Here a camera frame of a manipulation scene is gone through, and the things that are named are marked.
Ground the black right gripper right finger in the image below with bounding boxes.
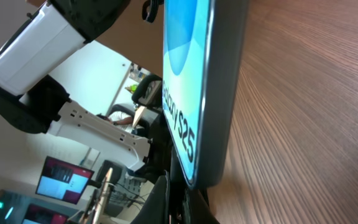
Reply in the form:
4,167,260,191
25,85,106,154
181,189,219,224

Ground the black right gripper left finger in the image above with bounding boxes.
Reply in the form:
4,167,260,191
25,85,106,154
131,171,170,224

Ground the blue screen smartphone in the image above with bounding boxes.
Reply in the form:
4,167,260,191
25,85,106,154
162,0,249,189

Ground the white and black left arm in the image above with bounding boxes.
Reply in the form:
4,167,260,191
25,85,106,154
0,0,151,172

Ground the seated person in background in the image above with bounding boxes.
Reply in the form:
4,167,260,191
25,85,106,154
97,111,146,137

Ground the computer monitor red screen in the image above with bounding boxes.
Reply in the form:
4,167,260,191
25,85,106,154
35,156,94,205

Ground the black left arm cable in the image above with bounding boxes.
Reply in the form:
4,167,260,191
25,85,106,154
141,0,164,24

